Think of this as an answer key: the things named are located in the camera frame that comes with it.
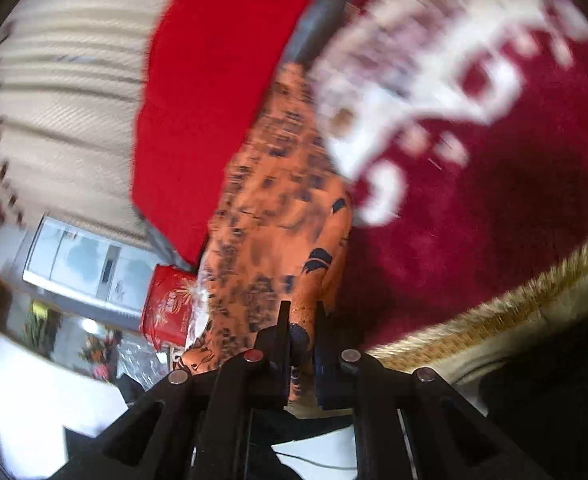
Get red cloth on sofa back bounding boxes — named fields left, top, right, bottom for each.
left=131, top=0, right=312, bottom=264

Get red snack bag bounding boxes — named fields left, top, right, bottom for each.
left=139, top=264, right=196, bottom=350

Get white framed window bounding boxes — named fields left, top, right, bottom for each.
left=22, top=216, right=162, bottom=318

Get dark brown leather sofa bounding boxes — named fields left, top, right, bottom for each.
left=280, top=0, right=348, bottom=68

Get cream patterned curtain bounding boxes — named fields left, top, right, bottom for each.
left=0, top=0, right=169, bottom=246

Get orange floral patterned garment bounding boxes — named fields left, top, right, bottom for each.
left=180, top=63, right=352, bottom=402

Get floral plush blanket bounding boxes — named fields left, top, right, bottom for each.
left=309, top=0, right=588, bottom=370

